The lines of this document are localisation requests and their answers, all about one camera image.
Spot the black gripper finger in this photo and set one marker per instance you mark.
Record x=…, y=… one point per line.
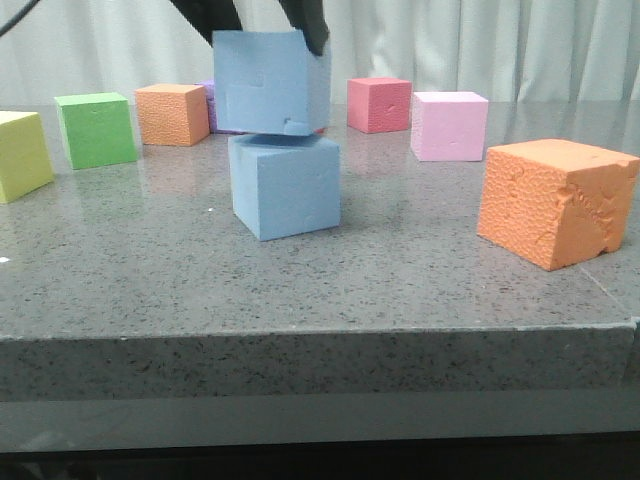
x=308, y=16
x=207, y=16

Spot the light blue foam cube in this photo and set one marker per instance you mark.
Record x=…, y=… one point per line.
x=270, y=83
x=285, y=185

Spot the front purple foam cube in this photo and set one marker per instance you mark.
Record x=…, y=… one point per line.
x=209, y=86

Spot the rear orange foam cube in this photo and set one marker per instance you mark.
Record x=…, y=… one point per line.
x=172, y=114

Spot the smooth red foam cube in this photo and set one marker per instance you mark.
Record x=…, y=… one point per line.
x=378, y=104

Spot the green foam cube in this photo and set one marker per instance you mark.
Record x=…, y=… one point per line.
x=96, y=129

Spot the pink foam cube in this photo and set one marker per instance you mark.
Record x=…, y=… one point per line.
x=448, y=126

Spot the grey-green curtain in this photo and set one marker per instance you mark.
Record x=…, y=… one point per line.
x=503, y=50

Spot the yellow-green foam cube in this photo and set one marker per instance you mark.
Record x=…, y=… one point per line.
x=25, y=160

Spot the large front orange foam cube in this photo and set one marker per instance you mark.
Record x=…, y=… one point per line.
x=555, y=202

